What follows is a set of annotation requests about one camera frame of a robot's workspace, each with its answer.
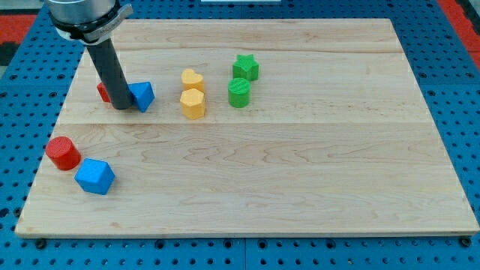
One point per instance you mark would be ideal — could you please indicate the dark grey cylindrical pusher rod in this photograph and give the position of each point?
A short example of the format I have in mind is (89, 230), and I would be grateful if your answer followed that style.
(110, 71)

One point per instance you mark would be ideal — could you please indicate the red star block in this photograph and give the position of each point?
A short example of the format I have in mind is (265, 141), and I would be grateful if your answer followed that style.
(102, 91)

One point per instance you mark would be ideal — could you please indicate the yellow hexagon block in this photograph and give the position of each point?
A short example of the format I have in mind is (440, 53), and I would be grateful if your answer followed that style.
(193, 103)

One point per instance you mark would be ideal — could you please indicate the green star block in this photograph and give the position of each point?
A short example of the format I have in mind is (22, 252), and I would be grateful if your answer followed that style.
(246, 67)

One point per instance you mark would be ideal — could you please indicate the blue triangle block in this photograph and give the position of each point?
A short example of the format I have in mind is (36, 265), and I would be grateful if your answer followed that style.
(143, 95)

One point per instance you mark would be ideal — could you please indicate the yellow heart block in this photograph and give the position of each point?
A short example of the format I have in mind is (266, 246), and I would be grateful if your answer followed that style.
(192, 80)

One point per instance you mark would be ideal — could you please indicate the red cylinder block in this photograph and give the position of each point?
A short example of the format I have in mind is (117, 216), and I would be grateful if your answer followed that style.
(63, 153)

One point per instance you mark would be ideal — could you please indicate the blue cube block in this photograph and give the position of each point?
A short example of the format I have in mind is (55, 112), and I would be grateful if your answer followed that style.
(95, 176)

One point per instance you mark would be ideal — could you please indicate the green cylinder block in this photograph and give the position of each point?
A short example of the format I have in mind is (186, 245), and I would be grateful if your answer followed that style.
(239, 92)

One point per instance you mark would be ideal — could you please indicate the light wooden board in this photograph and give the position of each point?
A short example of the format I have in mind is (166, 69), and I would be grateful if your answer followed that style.
(337, 140)

